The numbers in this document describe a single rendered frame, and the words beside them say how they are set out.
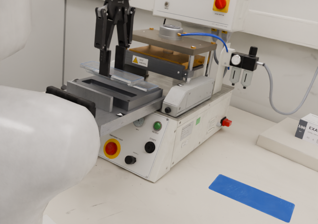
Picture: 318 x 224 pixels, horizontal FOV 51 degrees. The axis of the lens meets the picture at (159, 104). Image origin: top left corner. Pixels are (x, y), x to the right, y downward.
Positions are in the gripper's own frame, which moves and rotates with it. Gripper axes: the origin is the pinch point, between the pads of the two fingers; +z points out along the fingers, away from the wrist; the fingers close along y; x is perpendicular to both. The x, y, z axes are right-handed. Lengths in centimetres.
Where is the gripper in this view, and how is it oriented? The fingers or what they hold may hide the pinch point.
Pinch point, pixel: (112, 61)
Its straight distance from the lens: 90.8
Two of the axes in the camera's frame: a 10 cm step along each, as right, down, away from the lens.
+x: 8.4, 3.0, -4.5
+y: -5.3, 2.6, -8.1
